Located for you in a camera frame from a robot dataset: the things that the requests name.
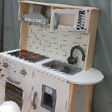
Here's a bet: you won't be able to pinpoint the white microwave door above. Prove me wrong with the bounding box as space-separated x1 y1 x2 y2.
50 9 89 32

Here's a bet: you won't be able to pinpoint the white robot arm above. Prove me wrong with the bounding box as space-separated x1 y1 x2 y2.
0 101 21 112

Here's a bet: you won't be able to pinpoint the wooden toy kitchen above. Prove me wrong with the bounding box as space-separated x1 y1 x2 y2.
0 0 104 112

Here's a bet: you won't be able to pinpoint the grey toy sink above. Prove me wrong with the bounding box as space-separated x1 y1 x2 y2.
43 60 82 75

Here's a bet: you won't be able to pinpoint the black toy faucet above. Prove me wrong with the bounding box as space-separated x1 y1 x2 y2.
67 45 86 65

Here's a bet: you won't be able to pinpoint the black stovetop red burners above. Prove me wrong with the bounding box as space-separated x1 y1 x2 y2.
10 50 47 62

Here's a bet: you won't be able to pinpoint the right stove knob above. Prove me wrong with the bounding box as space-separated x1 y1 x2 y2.
20 69 27 76

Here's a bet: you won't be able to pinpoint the stove knob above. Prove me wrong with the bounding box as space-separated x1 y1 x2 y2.
20 69 27 76
2 62 8 68

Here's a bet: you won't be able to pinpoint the fridge door with dispenser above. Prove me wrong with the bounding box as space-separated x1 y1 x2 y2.
31 71 69 112

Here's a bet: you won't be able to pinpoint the grey range hood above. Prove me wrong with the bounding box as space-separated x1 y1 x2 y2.
21 4 50 25

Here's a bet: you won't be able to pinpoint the oven door with window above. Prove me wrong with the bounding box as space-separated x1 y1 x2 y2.
0 72 30 112

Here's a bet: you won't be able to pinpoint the left stove knob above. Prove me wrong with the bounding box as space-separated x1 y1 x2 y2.
2 62 8 68

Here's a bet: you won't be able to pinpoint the grey fridge door handle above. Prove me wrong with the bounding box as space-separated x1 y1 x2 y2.
32 92 38 110

